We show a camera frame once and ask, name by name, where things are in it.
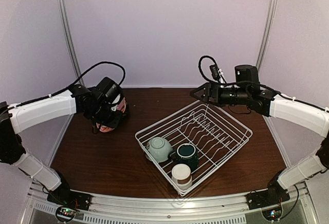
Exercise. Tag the white brown cup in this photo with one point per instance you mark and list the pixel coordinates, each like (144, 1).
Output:
(181, 176)

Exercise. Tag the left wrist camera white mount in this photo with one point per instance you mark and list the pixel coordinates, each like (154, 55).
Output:
(116, 102)

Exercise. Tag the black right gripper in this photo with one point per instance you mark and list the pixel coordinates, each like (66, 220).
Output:
(206, 96)

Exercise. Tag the pale green bowl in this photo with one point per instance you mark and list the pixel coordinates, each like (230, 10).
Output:
(159, 148)

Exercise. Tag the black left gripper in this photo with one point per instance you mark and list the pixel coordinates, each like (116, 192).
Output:
(114, 122)

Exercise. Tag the pink white floral bowl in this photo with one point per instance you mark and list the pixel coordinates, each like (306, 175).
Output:
(103, 129)

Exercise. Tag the left aluminium frame post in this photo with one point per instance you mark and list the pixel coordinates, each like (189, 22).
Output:
(68, 38)

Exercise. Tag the dark green mug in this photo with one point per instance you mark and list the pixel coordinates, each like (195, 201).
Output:
(185, 154)

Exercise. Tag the white wire dish rack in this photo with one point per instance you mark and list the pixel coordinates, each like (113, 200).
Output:
(216, 135)

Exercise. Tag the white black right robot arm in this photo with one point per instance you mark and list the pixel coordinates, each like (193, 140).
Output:
(247, 90)

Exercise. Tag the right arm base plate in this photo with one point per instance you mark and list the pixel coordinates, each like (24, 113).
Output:
(263, 199)

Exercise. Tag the right aluminium frame post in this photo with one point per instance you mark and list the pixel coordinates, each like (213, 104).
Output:
(270, 17)

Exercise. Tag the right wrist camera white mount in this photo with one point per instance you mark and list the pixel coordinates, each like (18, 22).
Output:
(216, 73)

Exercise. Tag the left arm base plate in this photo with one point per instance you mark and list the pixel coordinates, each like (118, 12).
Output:
(69, 198)

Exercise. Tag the right circuit board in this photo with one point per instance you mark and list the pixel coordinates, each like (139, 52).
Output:
(272, 214)

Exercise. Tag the circuit board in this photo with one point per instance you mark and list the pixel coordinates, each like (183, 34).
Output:
(272, 214)
(64, 214)

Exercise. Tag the left circuit board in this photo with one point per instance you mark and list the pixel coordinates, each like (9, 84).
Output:
(64, 214)

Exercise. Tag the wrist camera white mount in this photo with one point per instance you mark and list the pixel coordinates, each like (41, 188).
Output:
(216, 73)
(116, 102)

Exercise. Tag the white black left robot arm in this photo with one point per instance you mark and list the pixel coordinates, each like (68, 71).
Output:
(104, 105)

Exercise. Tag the aluminium frame post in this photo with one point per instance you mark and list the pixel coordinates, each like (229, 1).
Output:
(68, 38)
(270, 17)

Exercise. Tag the front aluminium rail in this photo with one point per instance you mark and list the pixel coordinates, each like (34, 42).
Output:
(218, 209)

